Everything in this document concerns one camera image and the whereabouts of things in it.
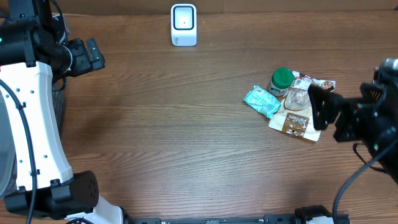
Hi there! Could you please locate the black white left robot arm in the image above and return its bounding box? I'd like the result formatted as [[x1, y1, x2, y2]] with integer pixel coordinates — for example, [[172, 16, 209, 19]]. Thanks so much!
[[1, 0, 130, 223]]

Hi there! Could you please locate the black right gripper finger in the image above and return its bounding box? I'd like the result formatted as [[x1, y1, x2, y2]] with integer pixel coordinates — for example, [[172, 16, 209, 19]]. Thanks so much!
[[308, 84, 343, 131], [360, 83, 387, 105]]

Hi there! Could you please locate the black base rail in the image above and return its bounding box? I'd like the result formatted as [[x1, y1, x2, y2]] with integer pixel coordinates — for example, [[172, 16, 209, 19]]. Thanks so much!
[[127, 213, 351, 224]]

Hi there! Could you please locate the green lid plastic jar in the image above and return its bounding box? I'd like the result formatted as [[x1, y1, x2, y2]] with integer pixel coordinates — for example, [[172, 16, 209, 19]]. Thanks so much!
[[267, 68, 295, 96]]

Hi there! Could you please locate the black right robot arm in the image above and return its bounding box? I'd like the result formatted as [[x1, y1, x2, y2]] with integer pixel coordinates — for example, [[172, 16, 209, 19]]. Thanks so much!
[[308, 67, 397, 223]]

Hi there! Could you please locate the clear brown snack bag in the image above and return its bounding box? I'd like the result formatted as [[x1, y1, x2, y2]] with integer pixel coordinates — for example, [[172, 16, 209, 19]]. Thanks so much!
[[269, 71, 336, 142]]

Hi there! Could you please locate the white barcode scanner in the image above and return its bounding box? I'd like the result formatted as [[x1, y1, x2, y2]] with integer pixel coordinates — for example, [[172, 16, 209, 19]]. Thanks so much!
[[170, 3, 197, 47]]

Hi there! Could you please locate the grey plastic mesh basket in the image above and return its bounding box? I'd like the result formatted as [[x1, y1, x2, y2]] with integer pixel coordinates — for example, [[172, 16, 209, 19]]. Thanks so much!
[[0, 85, 65, 199]]

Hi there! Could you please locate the teal wet wipes pack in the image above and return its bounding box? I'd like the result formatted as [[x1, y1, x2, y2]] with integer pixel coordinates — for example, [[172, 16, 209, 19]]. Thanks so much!
[[243, 85, 282, 119]]

